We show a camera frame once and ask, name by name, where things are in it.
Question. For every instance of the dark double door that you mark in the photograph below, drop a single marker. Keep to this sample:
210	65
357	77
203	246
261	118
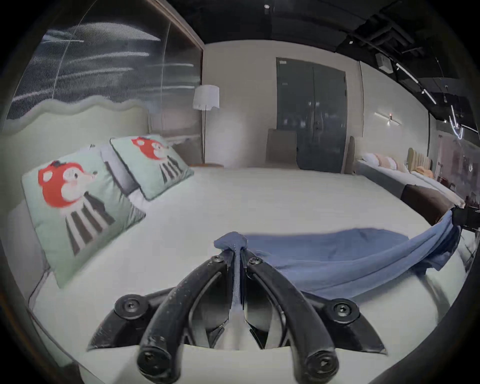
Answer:
311	116

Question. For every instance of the brown chair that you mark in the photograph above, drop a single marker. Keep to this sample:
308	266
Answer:
281	148

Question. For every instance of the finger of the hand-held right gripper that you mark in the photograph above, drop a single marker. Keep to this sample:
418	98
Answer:
467	217

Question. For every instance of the brown bedside table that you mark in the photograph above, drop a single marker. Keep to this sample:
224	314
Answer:
206	165

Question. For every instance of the blue garment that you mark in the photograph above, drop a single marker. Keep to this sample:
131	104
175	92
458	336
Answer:
337	258

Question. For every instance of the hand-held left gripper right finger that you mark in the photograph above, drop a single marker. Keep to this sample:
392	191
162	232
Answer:
296	315

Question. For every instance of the brown throw blanket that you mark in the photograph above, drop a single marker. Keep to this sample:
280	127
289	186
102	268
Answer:
427	202

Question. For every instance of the white pillow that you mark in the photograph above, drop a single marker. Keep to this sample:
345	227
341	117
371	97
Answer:
371	159

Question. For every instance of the grey bed with brown headboard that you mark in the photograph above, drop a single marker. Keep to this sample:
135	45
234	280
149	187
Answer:
386	178

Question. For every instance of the peach pillow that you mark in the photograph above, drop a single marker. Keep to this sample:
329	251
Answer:
388	162

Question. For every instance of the bed with white sheet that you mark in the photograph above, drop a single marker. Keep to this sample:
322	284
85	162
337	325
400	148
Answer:
262	202

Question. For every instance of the small fox print cushion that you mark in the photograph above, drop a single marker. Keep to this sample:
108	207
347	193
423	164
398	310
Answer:
153	165

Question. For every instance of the white shade floor lamp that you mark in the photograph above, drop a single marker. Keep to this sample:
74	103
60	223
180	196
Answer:
206	97

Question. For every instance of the large fox print cushion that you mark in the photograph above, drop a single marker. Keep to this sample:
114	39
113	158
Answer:
75	210

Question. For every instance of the slim wall light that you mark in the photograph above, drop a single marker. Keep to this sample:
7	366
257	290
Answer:
388	119

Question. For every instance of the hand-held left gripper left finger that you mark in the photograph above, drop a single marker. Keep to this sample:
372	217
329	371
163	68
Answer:
170	315

